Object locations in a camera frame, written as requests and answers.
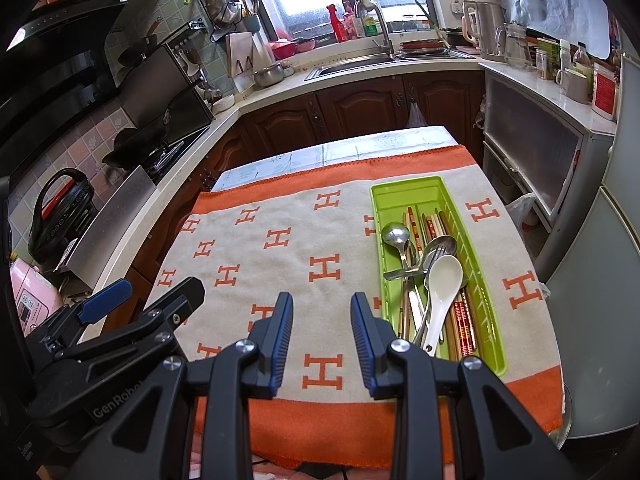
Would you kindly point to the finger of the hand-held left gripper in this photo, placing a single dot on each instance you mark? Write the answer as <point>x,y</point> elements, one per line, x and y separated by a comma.
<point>175,305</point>
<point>105,301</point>

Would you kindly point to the steel sink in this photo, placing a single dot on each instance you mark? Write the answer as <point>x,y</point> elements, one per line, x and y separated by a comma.
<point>350,66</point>

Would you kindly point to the black wok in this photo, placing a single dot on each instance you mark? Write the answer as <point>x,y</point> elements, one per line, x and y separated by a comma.
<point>130,145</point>

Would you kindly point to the stack of plates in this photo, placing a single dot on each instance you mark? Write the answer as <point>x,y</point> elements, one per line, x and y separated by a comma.
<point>425,47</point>

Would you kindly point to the slotted steel spoon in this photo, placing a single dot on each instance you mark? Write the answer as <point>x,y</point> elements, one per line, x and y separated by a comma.
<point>442,247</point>

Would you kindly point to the white countertop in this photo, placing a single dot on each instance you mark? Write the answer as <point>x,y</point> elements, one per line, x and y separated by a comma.
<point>280,91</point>

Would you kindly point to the red spray bottle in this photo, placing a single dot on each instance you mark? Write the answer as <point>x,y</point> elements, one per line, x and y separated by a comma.
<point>337,25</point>

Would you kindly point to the green bottle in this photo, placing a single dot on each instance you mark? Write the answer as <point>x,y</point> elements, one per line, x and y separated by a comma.
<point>370,26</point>

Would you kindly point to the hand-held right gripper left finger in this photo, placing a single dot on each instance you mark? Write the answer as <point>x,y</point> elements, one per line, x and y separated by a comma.
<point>280,340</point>

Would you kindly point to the blue utensil holder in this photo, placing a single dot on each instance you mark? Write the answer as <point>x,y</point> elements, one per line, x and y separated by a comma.
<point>252,22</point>

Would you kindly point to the gas stove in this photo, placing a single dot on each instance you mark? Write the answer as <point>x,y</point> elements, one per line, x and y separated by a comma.
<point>165,157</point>

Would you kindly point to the red plastic basin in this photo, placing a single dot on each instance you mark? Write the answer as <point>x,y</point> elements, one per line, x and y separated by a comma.
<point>292,49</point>

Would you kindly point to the clear oil bottle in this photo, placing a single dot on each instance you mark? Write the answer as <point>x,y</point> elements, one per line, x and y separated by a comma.
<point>582,65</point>

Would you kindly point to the cutting board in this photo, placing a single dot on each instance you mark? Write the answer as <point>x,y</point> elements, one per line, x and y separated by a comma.
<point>245,60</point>

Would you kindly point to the wooden base cabinets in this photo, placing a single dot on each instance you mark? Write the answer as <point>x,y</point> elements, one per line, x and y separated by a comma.
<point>350,105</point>

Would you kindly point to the pink kitchen appliance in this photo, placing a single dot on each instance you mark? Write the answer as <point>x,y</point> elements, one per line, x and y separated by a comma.
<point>35,295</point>

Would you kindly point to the black frying pan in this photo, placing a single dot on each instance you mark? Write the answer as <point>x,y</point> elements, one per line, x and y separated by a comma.
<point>135,52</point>

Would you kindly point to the large steel spoon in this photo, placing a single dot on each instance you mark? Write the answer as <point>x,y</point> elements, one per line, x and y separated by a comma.
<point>396,236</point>

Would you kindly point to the green plastic utensil tray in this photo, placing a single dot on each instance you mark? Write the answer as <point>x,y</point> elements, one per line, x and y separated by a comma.
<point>390,195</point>

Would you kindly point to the white mug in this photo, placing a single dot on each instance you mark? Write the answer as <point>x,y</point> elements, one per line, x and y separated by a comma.
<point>575,86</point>

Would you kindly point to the orange white printed blanket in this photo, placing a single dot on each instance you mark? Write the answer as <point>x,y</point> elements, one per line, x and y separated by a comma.
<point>300,240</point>

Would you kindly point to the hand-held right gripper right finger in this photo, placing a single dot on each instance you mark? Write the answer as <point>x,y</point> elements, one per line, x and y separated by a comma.
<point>362,345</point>

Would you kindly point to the small steel spoon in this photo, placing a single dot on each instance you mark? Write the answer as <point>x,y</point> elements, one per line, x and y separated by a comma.
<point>424,305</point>

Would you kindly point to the white plastic bag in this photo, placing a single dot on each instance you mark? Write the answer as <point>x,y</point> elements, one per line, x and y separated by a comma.
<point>522,212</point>

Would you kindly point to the red striped chopstick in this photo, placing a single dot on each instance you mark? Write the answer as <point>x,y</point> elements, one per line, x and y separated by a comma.
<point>470,330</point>

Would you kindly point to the white ceramic spoon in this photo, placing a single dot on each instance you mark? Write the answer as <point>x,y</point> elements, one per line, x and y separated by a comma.
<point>459,330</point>
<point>445,275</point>

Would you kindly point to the black range hood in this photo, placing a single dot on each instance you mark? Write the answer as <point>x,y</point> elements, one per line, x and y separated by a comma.
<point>50,85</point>

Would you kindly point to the grey storage cabinet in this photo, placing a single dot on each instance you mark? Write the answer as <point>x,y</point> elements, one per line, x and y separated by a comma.
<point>530,140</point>

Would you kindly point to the white steel jug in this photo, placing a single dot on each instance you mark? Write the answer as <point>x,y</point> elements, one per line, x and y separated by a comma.
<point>487,30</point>

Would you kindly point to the glass pitcher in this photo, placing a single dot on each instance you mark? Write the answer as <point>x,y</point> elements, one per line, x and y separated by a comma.
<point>515,47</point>

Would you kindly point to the grey refrigerator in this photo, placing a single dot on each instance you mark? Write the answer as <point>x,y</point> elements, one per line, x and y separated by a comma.
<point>600,260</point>

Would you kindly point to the wooden chopstick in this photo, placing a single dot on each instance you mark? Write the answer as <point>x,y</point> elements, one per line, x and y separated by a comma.
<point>407,220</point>
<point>415,225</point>

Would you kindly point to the steel stove splash guard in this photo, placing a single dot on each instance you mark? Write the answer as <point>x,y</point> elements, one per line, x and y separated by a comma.
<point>110,225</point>
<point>165,90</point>

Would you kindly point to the green box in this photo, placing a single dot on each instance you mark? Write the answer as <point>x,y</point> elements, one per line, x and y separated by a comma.
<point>548,60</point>

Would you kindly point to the steel faucet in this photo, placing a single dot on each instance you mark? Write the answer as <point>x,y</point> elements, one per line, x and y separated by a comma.
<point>380,20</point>

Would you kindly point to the red label white jar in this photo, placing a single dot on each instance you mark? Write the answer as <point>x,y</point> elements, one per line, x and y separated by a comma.
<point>605,92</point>

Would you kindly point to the steel bowl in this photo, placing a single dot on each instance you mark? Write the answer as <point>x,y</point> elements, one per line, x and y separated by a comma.
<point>268,74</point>

